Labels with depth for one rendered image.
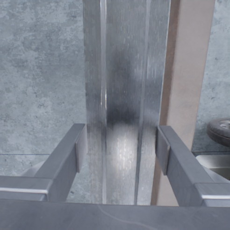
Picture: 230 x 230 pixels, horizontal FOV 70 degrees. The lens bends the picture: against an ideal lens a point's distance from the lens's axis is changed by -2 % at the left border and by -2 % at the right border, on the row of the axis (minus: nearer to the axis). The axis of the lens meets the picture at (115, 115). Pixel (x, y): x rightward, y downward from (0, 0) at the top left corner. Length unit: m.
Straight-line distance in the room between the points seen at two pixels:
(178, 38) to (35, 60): 0.50
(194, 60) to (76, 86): 0.43
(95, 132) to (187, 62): 0.23
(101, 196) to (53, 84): 0.52
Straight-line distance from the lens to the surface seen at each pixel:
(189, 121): 0.35
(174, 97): 0.33
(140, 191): 0.19
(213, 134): 0.62
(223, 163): 0.70
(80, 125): 0.15
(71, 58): 0.63
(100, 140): 0.16
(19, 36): 0.71
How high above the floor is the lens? 0.61
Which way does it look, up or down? 72 degrees down
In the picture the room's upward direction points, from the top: 174 degrees counter-clockwise
